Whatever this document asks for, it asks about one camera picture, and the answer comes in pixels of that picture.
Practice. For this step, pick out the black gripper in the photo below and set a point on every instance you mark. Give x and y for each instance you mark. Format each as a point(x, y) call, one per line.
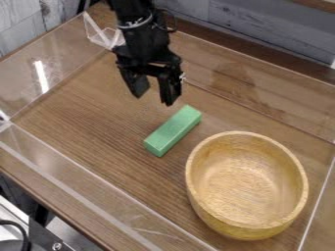
point(143, 55)

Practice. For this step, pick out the green rectangular block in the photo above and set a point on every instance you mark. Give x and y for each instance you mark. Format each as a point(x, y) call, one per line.
point(172, 130)

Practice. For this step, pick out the brown wooden bowl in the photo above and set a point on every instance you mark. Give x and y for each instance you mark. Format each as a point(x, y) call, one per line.
point(245, 184)

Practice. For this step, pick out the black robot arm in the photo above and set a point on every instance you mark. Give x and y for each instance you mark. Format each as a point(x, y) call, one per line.
point(128, 7)

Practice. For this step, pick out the clear acrylic corner bracket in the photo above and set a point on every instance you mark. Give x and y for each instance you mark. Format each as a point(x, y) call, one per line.
point(104, 37)

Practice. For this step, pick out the clear acrylic tray wall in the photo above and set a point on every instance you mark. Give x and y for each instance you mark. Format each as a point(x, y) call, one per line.
point(83, 165)

